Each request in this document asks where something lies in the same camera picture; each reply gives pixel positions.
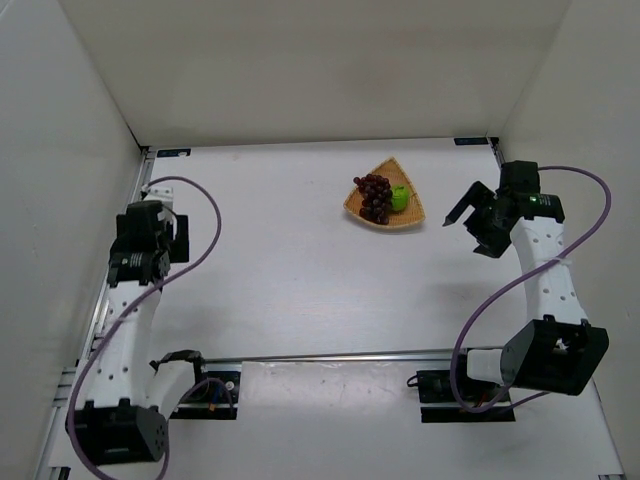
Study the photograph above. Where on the red fake grape bunch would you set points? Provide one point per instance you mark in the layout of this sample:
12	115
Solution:
376	194

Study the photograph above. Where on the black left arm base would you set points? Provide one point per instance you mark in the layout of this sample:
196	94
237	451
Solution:
213	401

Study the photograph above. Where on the blue corner label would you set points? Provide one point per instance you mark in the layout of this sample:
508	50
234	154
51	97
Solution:
470	141
173	153

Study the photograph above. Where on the green fake apple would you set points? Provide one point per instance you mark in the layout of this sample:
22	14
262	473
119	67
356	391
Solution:
399	199

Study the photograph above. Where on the woven triangular fruit basket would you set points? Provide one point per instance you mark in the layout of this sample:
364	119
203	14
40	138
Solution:
412	216

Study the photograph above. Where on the aluminium front rail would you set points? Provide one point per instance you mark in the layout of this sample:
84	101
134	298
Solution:
438	354

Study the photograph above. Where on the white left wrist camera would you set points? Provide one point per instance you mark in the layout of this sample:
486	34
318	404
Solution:
163	194

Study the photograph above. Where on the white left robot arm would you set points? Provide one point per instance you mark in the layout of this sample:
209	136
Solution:
122	401

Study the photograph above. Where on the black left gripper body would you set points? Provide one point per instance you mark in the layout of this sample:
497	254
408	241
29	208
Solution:
179	238

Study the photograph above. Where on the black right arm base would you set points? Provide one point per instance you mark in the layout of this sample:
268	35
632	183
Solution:
438	404

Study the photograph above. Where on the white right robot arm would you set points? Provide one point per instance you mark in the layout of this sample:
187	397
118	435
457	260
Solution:
558	349

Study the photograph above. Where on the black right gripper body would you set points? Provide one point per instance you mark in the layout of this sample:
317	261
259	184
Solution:
486	218

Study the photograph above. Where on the blue right corner label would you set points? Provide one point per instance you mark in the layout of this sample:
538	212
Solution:
470	141

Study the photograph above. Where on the blue left corner label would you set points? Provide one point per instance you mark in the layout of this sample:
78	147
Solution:
173	153

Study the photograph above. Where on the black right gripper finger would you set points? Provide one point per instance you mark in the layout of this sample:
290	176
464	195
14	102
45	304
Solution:
492	241
478	197

